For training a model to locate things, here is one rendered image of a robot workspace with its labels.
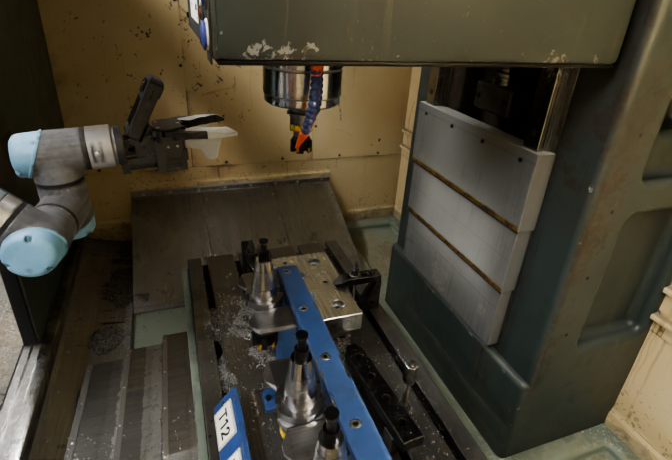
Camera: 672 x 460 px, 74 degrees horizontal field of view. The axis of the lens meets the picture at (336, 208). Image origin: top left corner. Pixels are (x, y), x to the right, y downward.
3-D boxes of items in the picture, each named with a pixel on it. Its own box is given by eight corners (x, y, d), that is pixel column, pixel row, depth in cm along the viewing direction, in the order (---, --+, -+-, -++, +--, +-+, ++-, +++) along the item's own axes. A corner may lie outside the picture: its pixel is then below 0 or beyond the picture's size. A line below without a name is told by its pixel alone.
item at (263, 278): (281, 298, 73) (281, 263, 70) (255, 304, 71) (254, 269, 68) (272, 283, 77) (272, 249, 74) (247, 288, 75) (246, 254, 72)
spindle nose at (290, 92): (354, 109, 88) (359, 45, 83) (277, 113, 82) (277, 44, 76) (322, 92, 101) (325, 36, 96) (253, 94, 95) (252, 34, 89)
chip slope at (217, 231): (131, 348, 142) (119, 281, 130) (138, 244, 198) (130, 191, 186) (382, 301, 171) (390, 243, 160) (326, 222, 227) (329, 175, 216)
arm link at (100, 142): (83, 121, 79) (83, 134, 72) (112, 118, 80) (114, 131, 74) (93, 161, 82) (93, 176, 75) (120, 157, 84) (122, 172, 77)
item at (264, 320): (252, 338, 67) (252, 334, 66) (246, 316, 71) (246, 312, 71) (297, 329, 69) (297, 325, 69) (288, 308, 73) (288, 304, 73)
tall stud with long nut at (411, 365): (401, 414, 92) (409, 368, 87) (395, 403, 95) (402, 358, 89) (412, 410, 93) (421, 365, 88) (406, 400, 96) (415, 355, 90)
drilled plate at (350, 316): (269, 347, 102) (268, 330, 100) (247, 277, 126) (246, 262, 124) (360, 328, 109) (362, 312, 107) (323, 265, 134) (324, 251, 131)
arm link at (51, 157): (24, 174, 78) (9, 126, 74) (93, 165, 82) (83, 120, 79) (18, 190, 72) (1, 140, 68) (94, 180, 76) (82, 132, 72)
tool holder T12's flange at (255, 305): (287, 312, 74) (287, 300, 73) (252, 321, 71) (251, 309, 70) (275, 290, 79) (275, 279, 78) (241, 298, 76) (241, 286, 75)
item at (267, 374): (267, 395, 57) (267, 391, 57) (259, 365, 62) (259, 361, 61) (318, 383, 60) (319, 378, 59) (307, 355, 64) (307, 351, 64)
